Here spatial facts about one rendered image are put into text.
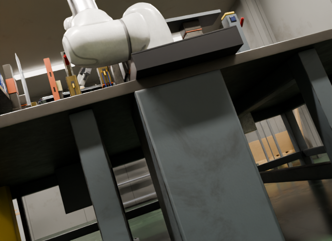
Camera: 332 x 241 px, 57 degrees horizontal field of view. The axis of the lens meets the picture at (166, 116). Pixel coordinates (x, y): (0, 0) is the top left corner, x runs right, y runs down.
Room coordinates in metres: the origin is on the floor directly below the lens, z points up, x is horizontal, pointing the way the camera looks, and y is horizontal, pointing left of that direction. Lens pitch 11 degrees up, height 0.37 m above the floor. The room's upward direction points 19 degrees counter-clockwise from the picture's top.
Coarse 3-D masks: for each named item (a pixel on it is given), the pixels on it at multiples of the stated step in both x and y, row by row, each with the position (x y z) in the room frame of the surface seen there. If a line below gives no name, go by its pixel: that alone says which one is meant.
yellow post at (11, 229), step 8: (0, 192) 1.99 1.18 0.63; (8, 192) 2.04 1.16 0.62; (0, 200) 1.99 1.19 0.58; (8, 200) 2.01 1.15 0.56; (0, 208) 1.99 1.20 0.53; (8, 208) 2.00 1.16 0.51; (0, 216) 1.99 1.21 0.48; (8, 216) 2.00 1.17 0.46; (0, 224) 1.98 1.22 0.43; (8, 224) 2.00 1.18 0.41; (16, 224) 2.06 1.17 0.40; (0, 232) 1.98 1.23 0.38; (8, 232) 1.99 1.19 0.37; (16, 232) 2.02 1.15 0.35; (0, 240) 1.98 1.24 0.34; (8, 240) 1.99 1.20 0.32; (16, 240) 2.00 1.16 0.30
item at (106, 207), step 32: (288, 64) 1.19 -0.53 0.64; (320, 64) 1.13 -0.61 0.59; (256, 96) 1.50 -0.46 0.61; (320, 96) 1.11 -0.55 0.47; (96, 128) 0.95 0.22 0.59; (256, 128) 2.32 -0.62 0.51; (288, 128) 2.73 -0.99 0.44; (320, 128) 1.16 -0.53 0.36; (96, 160) 0.94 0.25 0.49; (128, 160) 2.40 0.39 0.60; (288, 160) 2.67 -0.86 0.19; (32, 192) 2.24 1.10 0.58; (64, 192) 2.01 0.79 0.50; (96, 192) 0.94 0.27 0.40; (96, 224) 2.33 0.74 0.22; (128, 224) 2.37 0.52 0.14
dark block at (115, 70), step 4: (116, 64) 1.59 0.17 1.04; (112, 68) 1.58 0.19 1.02; (116, 68) 1.58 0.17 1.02; (112, 72) 1.61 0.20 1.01; (116, 72) 1.58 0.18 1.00; (120, 72) 1.59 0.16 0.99; (116, 76) 1.58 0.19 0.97; (120, 76) 1.59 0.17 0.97; (116, 80) 1.58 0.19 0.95; (120, 80) 1.58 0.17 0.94; (116, 84) 1.61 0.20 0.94
